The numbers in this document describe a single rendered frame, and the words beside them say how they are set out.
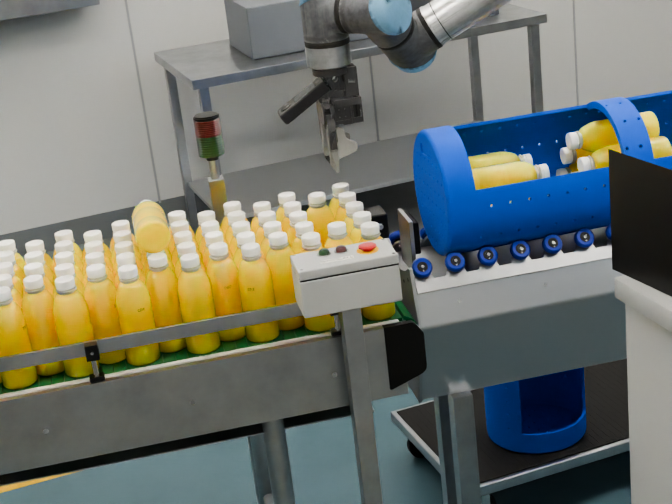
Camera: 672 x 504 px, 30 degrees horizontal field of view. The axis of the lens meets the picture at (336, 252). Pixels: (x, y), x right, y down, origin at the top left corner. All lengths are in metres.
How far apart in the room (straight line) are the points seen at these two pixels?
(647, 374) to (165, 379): 0.96
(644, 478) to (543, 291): 0.58
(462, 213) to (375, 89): 3.67
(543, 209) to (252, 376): 0.72
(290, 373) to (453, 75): 4.01
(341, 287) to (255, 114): 3.73
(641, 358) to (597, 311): 0.61
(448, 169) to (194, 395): 0.71
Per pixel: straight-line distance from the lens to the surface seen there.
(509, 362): 2.91
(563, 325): 2.88
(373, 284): 2.46
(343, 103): 2.53
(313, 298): 2.44
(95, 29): 5.88
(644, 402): 2.33
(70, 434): 2.63
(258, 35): 5.27
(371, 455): 2.65
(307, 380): 2.64
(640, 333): 2.27
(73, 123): 5.94
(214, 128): 3.00
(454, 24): 2.51
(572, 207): 2.77
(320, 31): 2.48
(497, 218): 2.71
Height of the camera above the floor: 1.99
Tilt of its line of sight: 21 degrees down
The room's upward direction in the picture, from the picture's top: 7 degrees counter-clockwise
